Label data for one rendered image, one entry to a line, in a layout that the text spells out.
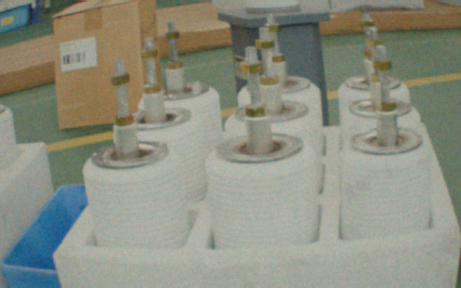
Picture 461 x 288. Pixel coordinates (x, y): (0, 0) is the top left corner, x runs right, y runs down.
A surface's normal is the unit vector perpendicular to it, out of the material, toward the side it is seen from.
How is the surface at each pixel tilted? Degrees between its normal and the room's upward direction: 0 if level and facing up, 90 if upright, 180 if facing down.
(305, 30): 90
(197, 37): 90
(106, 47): 90
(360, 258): 90
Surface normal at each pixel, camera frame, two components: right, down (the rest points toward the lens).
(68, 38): -0.04, 0.27
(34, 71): 0.33, 0.24
